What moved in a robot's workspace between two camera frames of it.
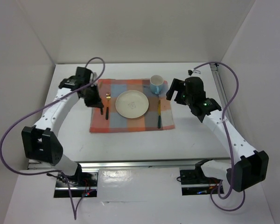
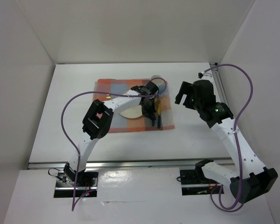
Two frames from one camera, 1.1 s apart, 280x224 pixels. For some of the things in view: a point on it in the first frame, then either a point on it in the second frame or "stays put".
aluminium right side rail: [223, 90] stays put
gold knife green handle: [159, 114] stays put
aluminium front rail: [40, 164] stays put
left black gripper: [96, 102] → [150, 114]
